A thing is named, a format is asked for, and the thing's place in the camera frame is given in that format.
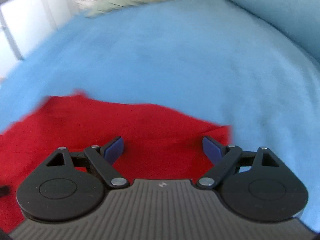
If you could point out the white wardrobe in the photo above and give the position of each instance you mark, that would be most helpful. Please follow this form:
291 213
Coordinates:
27 23

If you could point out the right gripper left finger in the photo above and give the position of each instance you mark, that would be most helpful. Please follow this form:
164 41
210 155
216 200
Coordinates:
68 185

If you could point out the teal rolled duvet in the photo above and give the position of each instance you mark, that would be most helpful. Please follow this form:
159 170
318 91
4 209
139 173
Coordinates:
297 19

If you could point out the blue bed sheet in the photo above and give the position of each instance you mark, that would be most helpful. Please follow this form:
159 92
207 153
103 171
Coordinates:
207 58

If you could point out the red knit garment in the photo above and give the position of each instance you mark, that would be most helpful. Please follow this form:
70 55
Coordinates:
159 143

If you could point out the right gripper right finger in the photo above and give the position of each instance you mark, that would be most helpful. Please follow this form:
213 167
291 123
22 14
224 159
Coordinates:
255 185

